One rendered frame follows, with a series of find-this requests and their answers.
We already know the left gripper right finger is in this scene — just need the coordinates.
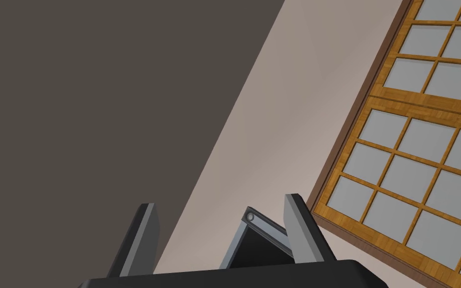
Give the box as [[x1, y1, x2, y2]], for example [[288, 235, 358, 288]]
[[283, 193, 339, 265]]

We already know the wooden lattice window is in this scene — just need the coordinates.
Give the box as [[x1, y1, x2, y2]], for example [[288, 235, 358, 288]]
[[304, 0, 461, 288]]

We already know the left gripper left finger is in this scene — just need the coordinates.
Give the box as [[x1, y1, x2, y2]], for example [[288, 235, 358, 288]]
[[105, 202, 161, 279]]

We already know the grey framed black appliance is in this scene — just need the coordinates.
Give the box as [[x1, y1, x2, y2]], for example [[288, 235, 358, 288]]
[[218, 205, 295, 270]]

